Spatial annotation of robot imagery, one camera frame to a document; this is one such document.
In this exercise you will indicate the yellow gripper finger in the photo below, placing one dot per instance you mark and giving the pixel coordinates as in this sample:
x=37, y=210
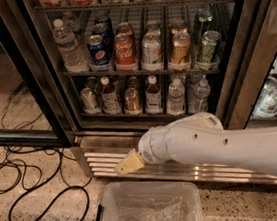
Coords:
x=130, y=163

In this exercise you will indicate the blue pepsi can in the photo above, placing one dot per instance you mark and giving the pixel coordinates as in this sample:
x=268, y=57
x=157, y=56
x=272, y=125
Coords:
x=98, y=50
x=102, y=30
x=104, y=19

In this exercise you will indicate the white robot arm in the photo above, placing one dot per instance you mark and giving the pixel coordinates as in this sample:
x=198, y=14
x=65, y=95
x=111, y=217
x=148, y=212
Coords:
x=201, y=138

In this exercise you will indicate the gold can bottom shelf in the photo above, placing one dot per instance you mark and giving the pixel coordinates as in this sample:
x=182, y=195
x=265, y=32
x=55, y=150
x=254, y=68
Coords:
x=132, y=101

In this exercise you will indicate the silver can bottom shelf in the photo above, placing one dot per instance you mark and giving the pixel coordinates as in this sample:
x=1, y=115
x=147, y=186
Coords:
x=90, y=101

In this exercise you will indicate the stainless steel fridge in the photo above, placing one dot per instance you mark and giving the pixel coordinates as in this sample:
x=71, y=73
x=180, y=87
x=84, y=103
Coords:
x=104, y=140

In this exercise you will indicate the front silver diet soda can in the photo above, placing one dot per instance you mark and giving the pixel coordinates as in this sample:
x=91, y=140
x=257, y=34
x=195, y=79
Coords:
x=151, y=49

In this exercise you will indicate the front red coca-cola can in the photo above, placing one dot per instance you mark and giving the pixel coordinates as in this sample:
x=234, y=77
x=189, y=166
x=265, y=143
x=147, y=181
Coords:
x=124, y=49

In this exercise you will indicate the red coca-cola can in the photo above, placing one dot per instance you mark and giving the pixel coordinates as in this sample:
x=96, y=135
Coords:
x=125, y=28
x=124, y=49

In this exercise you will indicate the front gold soda can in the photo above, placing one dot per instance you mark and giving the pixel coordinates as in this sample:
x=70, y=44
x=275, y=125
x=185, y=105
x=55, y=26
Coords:
x=180, y=48

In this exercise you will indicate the gold soda can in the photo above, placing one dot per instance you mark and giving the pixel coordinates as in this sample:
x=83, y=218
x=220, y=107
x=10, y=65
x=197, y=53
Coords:
x=180, y=48
x=178, y=27

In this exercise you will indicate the front green soda can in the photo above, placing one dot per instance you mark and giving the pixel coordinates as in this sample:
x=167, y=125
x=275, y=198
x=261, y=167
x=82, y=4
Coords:
x=209, y=46

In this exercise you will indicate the green soda can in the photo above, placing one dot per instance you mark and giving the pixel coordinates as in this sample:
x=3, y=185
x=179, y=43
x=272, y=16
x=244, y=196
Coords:
x=202, y=23
x=209, y=46

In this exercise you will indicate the open glass fridge door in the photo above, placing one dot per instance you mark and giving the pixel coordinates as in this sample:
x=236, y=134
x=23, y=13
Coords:
x=31, y=113

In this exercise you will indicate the rear red coca-cola can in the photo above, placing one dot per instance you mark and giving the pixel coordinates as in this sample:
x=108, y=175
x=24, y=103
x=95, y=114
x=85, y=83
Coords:
x=125, y=28

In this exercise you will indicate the rear silver soda can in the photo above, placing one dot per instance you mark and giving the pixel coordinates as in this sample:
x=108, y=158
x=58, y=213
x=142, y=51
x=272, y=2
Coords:
x=153, y=27

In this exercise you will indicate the rear gold soda can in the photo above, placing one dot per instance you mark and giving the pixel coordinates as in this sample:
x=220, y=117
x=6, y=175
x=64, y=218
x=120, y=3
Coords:
x=178, y=27

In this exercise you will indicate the white can right compartment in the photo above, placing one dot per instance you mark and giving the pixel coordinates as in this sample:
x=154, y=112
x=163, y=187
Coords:
x=266, y=106

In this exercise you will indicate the rear green soda can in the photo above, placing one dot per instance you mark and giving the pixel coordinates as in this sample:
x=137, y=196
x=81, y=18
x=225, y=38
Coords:
x=202, y=23

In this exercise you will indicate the clear plastic storage bin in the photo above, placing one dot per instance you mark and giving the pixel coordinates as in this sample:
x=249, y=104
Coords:
x=145, y=190

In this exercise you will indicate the bubble wrap sheet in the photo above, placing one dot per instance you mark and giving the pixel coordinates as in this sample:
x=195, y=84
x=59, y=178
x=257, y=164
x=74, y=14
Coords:
x=135, y=209

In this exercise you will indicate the right brown tea bottle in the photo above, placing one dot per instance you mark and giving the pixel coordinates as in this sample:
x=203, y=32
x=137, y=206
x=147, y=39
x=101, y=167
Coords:
x=153, y=96

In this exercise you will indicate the brown tea bottle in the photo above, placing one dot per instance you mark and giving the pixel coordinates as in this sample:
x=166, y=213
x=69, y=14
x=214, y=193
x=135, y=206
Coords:
x=110, y=97
x=153, y=96

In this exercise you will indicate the left brown tea bottle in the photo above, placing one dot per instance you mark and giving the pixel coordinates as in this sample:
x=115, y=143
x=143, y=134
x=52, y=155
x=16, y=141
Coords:
x=110, y=97

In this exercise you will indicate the left bottom water bottle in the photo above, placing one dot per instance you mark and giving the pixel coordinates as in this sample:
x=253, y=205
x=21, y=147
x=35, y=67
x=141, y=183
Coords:
x=176, y=98

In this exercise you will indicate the right bottom water bottle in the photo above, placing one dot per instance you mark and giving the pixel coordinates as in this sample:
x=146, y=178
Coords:
x=198, y=97

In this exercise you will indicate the front clear water bottle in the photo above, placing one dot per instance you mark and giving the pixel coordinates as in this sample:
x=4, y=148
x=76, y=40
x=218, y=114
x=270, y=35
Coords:
x=69, y=47

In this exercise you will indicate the clear water bottle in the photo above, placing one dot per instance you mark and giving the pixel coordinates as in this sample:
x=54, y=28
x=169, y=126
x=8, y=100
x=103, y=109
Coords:
x=72, y=22
x=69, y=47

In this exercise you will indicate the rear clear water bottle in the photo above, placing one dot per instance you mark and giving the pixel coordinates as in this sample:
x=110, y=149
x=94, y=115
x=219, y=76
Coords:
x=72, y=22

